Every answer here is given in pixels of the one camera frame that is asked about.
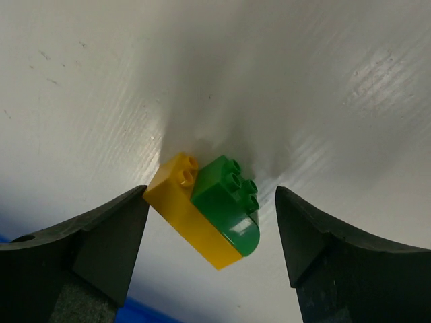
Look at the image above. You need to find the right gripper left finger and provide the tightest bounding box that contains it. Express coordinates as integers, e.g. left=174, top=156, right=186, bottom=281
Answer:
left=1, top=185, right=149, bottom=322

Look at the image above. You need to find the blue divided plastic tray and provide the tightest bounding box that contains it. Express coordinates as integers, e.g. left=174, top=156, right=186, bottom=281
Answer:
left=1, top=229, right=173, bottom=322

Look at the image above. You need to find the yellow lego brick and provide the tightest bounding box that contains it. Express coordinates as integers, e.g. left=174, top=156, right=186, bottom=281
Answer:
left=143, top=152, right=243, bottom=270

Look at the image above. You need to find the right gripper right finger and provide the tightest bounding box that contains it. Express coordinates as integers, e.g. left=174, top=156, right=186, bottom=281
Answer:
left=275, top=186, right=430, bottom=322

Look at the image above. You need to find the green rounded lego brick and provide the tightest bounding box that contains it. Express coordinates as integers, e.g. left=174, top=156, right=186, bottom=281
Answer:
left=191, top=155, right=260, bottom=257

